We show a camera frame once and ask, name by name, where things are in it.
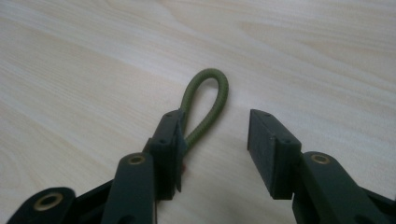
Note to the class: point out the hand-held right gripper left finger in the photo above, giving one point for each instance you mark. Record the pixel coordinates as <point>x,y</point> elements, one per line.
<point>165,146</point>

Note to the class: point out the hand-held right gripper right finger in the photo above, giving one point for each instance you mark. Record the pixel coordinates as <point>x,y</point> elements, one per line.
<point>277,155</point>

